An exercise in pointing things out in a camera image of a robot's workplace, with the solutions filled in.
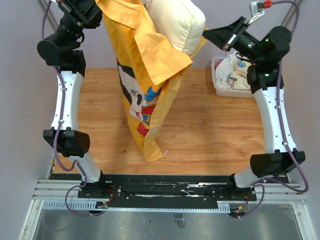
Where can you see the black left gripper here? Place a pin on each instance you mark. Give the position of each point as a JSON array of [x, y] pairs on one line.
[[81, 12]]

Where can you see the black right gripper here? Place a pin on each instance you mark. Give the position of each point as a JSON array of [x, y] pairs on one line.
[[236, 33]]

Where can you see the white bear print pillow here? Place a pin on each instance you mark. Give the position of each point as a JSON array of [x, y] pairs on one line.
[[180, 21]]

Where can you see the yellow pillowcase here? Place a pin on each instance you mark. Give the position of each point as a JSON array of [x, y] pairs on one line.
[[150, 69]]

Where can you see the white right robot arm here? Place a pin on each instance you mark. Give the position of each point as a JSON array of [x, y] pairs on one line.
[[264, 76]]

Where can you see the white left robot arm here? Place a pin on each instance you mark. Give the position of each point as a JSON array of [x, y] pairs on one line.
[[60, 50]]

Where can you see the white crumpled cloth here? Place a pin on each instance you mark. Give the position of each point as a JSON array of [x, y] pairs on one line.
[[231, 73]]

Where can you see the white plastic basket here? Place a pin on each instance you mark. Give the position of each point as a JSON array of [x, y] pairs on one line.
[[227, 93]]

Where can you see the aluminium frame post left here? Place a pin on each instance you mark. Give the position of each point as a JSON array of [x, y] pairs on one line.
[[43, 4]]

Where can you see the aluminium frame post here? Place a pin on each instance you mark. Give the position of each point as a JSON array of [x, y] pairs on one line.
[[290, 16], [43, 4]]

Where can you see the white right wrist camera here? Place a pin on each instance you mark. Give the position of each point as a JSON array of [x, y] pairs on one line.
[[256, 10]]

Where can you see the aluminium frame post right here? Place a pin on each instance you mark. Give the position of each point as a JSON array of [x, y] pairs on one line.
[[290, 16]]

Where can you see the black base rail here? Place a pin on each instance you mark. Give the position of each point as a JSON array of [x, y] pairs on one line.
[[111, 187]]

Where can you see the white cable duct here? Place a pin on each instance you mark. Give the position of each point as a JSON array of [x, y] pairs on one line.
[[142, 204]]

